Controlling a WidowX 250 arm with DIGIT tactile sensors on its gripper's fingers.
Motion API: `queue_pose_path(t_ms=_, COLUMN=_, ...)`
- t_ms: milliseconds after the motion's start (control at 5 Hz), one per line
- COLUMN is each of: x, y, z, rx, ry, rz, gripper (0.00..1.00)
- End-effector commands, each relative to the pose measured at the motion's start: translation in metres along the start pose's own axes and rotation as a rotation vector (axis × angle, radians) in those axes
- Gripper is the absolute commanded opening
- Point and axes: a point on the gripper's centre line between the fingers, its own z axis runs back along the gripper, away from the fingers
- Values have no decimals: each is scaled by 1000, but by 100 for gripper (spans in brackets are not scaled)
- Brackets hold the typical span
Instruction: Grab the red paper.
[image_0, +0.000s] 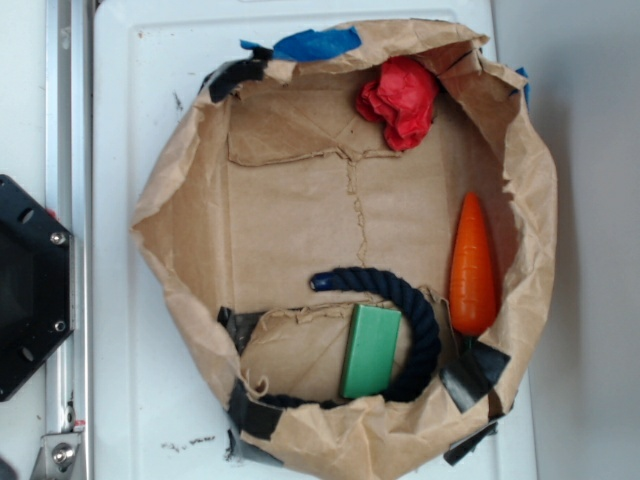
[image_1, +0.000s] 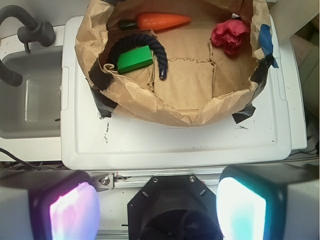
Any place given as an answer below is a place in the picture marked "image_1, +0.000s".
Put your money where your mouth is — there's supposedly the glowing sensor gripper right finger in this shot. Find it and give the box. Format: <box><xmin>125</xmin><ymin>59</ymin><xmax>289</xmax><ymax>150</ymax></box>
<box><xmin>216</xmin><ymin>163</ymin><xmax>320</xmax><ymax>240</ymax></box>

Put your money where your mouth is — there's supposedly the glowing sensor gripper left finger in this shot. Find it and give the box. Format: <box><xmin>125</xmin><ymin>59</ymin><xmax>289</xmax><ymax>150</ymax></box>
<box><xmin>0</xmin><ymin>170</ymin><xmax>100</xmax><ymax>240</ymax></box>

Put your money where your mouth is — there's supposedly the red paper ball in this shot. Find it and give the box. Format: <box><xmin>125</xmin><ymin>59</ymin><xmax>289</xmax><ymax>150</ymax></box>
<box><xmin>210</xmin><ymin>19</ymin><xmax>251</xmax><ymax>56</ymax></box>

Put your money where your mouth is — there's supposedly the white plastic bin lid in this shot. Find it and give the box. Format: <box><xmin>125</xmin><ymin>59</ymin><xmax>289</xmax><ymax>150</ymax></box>
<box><xmin>60</xmin><ymin>16</ymin><xmax>307</xmax><ymax>171</ymax></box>

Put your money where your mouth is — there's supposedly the grey toy sink basin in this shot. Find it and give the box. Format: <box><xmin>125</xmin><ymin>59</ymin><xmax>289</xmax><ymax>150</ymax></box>
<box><xmin>0</xmin><ymin>26</ymin><xmax>65</xmax><ymax>162</ymax></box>

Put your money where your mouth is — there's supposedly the black tape strip left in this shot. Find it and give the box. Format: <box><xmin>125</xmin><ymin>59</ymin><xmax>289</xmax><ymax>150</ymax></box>
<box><xmin>88</xmin><ymin>58</ymin><xmax>118</xmax><ymax>118</ymax></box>

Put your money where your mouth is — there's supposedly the black tape strip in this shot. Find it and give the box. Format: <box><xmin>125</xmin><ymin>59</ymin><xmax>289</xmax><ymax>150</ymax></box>
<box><xmin>88</xmin><ymin>58</ymin><xmax>118</xmax><ymax>118</ymax></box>
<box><xmin>231</xmin><ymin>53</ymin><xmax>275</xmax><ymax>124</ymax></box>

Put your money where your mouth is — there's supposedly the black tape strip right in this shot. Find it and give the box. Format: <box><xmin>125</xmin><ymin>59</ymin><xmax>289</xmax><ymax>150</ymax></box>
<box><xmin>231</xmin><ymin>53</ymin><xmax>275</xmax><ymax>124</ymax></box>

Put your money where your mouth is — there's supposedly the crumpled brown paper bag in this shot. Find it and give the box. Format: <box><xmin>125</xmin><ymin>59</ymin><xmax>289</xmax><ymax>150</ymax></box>
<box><xmin>75</xmin><ymin>0</ymin><xmax>271</xmax><ymax>127</ymax></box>

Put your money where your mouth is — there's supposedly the blue tape piece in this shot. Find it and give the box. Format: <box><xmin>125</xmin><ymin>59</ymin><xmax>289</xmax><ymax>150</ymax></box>
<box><xmin>258</xmin><ymin>24</ymin><xmax>279</xmax><ymax>69</ymax></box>

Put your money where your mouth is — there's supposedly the dark grey toy faucet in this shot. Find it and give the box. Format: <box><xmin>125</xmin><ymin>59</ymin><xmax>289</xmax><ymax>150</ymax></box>
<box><xmin>0</xmin><ymin>5</ymin><xmax>56</xmax><ymax>87</ymax></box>

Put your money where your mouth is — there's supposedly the green rectangular block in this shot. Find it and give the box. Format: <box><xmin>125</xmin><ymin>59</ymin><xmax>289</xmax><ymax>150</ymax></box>
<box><xmin>117</xmin><ymin>45</ymin><xmax>153</xmax><ymax>74</ymax></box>

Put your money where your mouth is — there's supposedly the small black bottle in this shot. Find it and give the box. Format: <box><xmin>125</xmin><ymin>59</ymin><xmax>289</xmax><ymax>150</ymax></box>
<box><xmin>120</xmin><ymin>21</ymin><xmax>137</xmax><ymax>31</ymax></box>

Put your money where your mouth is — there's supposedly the orange plastic carrot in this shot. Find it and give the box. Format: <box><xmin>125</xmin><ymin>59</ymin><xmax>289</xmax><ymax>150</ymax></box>
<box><xmin>136</xmin><ymin>13</ymin><xmax>191</xmax><ymax>31</ymax></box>

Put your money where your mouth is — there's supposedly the aluminium extrusion rail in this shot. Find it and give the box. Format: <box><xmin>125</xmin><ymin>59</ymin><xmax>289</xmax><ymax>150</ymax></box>
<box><xmin>89</xmin><ymin>171</ymin><xmax>221</xmax><ymax>192</ymax></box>

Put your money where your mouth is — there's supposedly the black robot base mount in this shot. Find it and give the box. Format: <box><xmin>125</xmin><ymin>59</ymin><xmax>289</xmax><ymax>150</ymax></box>
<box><xmin>127</xmin><ymin>175</ymin><xmax>224</xmax><ymax>240</ymax></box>

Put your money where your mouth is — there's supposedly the dark blue rope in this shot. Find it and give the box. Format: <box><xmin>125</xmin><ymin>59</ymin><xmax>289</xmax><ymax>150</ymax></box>
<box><xmin>108</xmin><ymin>34</ymin><xmax>168</xmax><ymax>80</ymax></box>

